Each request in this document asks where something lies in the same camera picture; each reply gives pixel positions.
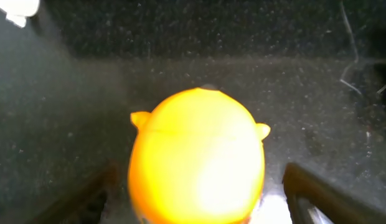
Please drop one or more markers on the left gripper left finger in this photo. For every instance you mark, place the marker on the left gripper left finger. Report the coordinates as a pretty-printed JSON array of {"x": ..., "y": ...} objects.
[{"x": 84, "y": 202}]

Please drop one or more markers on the yellow rubber duck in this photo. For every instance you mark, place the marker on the yellow rubber duck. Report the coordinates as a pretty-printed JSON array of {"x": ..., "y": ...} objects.
[{"x": 196, "y": 155}]

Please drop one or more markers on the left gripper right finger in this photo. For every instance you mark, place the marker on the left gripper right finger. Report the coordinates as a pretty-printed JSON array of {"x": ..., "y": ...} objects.
[{"x": 320, "y": 199}]

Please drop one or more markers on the white shelf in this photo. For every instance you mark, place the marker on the white shelf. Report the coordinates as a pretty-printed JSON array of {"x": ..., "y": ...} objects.
[{"x": 15, "y": 7}]

